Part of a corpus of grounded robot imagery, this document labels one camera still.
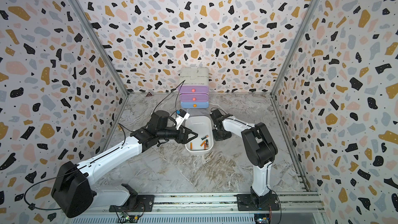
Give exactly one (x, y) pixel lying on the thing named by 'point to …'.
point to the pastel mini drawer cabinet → (194, 87)
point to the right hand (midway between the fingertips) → (220, 136)
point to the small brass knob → (119, 127)
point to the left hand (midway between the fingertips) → (195, 133)
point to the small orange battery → (191, 145)
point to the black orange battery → (204, 137)
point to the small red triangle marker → (148, 94)
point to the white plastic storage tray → (202, 125)
